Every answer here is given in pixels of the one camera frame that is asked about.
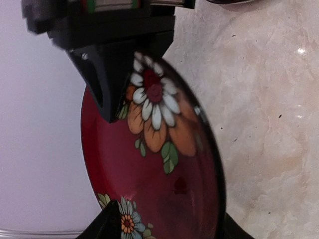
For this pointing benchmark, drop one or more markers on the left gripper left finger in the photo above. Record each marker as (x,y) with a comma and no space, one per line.
(107,225)

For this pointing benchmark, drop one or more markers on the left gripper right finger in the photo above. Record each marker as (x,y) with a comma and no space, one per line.
(231,230)

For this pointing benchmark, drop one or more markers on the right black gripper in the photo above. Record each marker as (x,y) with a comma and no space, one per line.
(88,26)

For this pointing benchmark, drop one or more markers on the small black square plate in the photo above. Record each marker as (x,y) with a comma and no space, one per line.
(157,160)

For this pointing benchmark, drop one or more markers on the black striped rim plate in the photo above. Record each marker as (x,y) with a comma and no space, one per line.
(228,2)

